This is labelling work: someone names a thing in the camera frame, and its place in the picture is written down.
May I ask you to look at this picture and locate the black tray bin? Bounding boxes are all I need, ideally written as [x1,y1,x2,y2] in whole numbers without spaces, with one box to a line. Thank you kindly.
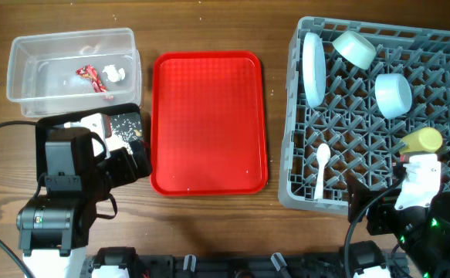
[35,102,151,182]

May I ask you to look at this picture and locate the light blue bowl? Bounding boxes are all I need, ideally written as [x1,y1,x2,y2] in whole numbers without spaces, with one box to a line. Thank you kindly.
[374,73,412,119]

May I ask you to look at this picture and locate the red plastic tray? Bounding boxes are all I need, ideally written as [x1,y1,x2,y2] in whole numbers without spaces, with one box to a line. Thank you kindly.
[151,50,269,197]

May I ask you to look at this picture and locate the clear plastic bin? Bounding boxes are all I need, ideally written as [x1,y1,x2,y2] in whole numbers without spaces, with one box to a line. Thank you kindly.
[6,28,143,117]

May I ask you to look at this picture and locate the white tissue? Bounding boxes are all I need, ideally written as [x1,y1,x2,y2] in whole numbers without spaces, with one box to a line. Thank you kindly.
[103,64,126,83]

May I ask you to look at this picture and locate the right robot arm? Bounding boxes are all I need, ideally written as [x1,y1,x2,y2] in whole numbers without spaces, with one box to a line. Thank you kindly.
[340,177,450,277]

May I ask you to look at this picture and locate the yellow cup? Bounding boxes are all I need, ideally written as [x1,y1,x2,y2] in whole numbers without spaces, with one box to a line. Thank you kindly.
[399,127,443,154]

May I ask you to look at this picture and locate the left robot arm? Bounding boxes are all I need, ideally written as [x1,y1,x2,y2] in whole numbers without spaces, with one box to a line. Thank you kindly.
[17,137,151,277]

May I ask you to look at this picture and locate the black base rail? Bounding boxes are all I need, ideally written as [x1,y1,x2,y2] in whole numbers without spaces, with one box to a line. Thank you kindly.
[81,246,411,278]

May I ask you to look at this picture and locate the white plastic spoon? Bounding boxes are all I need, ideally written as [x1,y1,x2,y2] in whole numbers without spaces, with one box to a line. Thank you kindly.
[313,143,331,200]

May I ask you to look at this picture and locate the grey dishwasher rack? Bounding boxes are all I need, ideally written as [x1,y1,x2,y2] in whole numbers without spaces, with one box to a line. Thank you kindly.
[278,16,450,215]

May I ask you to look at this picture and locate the red snack wrapper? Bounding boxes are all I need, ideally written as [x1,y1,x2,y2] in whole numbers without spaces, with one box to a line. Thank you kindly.
[76,65,108,93]

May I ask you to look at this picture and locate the rice and food scraps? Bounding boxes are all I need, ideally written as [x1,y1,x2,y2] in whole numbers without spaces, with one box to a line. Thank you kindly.
[106,114,144,154]

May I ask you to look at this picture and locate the light blue plate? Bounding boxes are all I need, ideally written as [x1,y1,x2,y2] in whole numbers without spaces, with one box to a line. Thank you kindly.
[302,32,327,108]

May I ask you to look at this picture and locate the green bowl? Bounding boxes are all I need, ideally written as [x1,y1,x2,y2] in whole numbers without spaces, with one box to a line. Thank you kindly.
[333,31,376,70]

